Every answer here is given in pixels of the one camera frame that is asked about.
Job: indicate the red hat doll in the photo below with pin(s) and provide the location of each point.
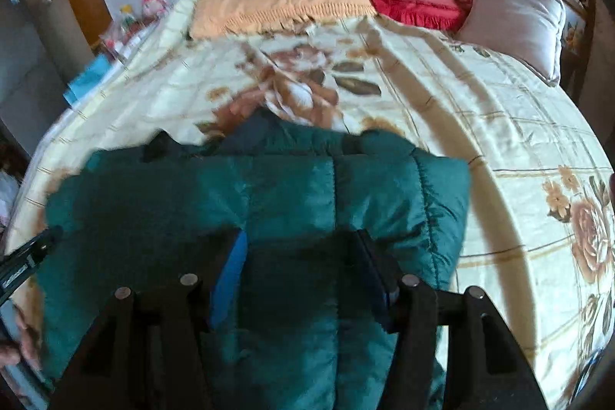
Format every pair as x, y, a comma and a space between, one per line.
154, 5

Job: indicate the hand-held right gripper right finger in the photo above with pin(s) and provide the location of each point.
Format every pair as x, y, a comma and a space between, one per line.
377, 275

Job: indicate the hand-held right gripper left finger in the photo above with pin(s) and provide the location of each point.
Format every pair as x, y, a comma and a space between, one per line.
230, 275

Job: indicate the white pillow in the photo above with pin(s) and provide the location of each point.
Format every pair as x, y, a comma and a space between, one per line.
514, 28

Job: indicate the blue bag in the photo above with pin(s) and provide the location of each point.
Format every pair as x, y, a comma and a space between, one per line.
86, 81

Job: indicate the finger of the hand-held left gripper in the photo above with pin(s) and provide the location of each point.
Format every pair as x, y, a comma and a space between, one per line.
29, 258

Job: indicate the green quilted jacket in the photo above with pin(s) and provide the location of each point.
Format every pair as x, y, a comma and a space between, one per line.
288, 198

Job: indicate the grey refrigerator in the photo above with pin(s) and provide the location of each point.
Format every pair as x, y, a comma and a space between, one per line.
33, 54

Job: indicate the person's left hand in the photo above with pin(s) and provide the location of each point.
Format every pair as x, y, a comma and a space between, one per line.
26, 340

